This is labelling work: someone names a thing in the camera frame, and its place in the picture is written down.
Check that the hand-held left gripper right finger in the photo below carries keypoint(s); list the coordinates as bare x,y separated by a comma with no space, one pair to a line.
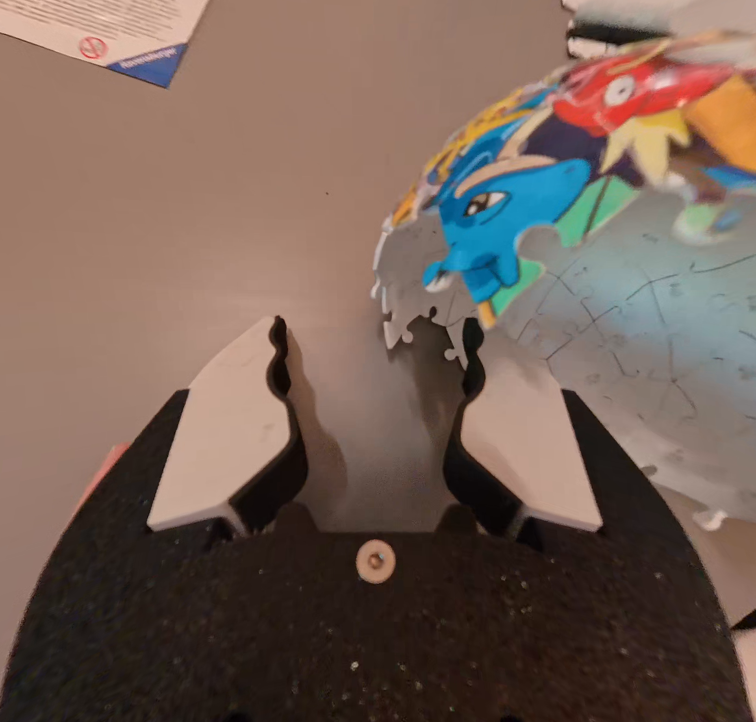
525,450

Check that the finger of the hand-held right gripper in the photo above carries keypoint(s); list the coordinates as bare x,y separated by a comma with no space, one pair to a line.
697,7

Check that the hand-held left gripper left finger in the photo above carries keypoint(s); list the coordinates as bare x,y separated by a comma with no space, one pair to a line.
224,444

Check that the colourful puzzle ball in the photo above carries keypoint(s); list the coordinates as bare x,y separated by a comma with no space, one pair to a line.
620,320

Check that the person's left hand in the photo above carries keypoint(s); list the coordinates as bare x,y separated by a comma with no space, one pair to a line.
100,474

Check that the white instruction leaflet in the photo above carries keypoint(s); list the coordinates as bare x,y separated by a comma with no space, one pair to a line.
88,7

